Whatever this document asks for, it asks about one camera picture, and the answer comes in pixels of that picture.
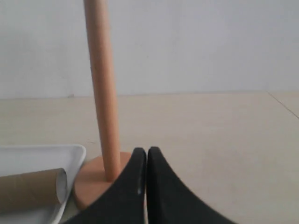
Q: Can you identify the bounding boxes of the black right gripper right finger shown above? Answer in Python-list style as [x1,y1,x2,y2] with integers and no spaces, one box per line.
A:
[147,147,234,224]

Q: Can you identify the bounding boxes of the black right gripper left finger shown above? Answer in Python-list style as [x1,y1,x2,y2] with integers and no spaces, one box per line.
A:
[65,147,147,224]

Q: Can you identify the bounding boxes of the brown cardboard tube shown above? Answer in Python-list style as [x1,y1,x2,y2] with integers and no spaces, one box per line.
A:
[0,168,68,213]

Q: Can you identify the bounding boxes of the white rectangular plastic tray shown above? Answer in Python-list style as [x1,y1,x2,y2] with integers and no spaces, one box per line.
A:
[0,144,86,224]

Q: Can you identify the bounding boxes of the wooden paper towel holder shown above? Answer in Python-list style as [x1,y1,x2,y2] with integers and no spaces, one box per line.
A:
[73,0,130,210]

